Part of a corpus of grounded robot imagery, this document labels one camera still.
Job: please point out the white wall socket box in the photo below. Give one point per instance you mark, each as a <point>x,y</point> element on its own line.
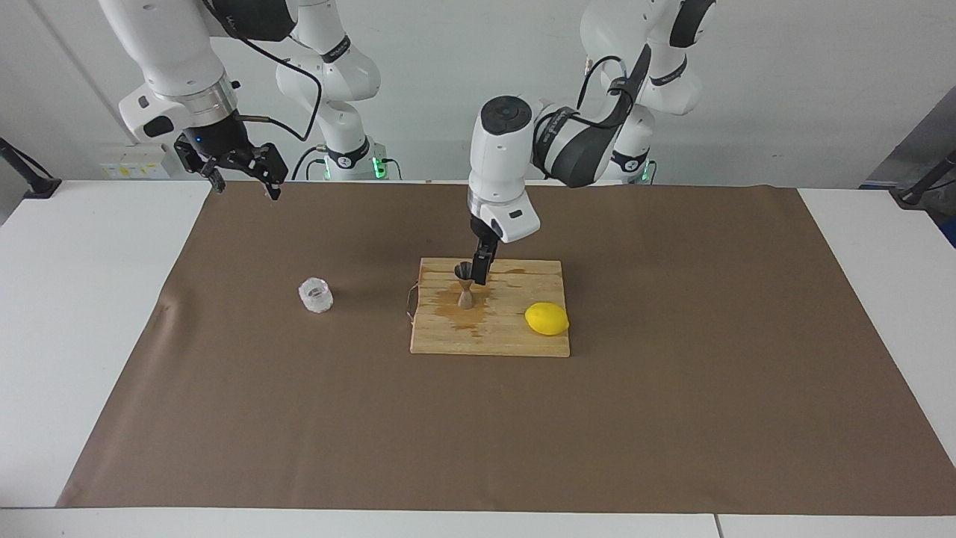
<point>134,161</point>

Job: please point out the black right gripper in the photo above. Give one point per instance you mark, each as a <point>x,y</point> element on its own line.
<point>216,138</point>

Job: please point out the yellow lemon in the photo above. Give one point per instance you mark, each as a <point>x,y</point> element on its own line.
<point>547,319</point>

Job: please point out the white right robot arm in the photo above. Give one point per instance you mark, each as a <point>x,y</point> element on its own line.
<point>164,52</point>

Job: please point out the brown paper table mat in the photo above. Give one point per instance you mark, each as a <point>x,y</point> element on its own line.
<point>299,411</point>

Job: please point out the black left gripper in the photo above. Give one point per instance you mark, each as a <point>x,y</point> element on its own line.
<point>485,245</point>

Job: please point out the wooden cutting board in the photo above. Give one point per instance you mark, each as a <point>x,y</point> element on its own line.
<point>508,336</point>

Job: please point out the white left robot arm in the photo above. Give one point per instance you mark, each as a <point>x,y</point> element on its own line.
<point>500,157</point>

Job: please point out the clear textured cup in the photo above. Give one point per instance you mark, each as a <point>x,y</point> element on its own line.
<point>316,297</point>

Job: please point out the black clamp stand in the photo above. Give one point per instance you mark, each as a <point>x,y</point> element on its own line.
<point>915,196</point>
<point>41,187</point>

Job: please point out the metal jigger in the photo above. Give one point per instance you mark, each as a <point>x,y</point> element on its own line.
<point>465,295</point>

